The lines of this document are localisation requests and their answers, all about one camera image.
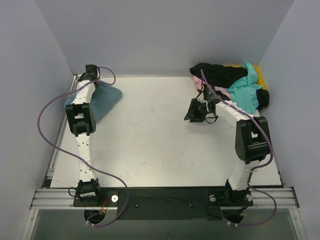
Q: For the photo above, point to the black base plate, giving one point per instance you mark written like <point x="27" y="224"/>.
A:
<point x="169" y="203"/>

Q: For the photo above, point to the pink t-shirt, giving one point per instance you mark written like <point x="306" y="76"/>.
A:
<point x="221" y="92"/>

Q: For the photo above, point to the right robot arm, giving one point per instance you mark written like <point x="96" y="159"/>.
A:
<point x="252" y="135"/>

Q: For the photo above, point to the black t-shirt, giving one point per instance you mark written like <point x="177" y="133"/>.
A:
<point x="224" y="76"/>

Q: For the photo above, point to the aluminium front rail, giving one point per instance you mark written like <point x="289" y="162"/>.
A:
<point x="59" y="199"/>

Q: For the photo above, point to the grey-blue t-shirt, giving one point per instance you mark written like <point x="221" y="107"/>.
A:
<point x="103" y="100"/>

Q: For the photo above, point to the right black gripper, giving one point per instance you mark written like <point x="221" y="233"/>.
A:
<point x="197" y="110"/>

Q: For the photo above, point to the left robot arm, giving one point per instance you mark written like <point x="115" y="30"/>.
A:
<point x="82" y="125"/>

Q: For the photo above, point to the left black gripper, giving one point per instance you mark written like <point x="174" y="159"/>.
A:
<point x="90" y="70"/>

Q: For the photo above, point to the teal t-shirt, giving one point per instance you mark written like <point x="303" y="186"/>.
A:
<point x="248" y="106"/>

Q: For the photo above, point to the yellow plastic bin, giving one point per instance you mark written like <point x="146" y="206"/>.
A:
<point x="260" y="77"/>

